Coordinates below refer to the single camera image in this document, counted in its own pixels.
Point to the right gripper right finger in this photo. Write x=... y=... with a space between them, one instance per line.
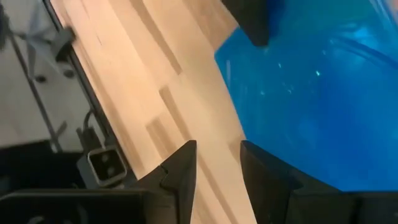
x=273 y=199

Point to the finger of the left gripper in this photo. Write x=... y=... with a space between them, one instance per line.
x=248 y=18

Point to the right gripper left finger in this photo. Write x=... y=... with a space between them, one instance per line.
x=174 y=193

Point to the grey wheeled stand base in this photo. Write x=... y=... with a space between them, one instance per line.
x=40 y=79

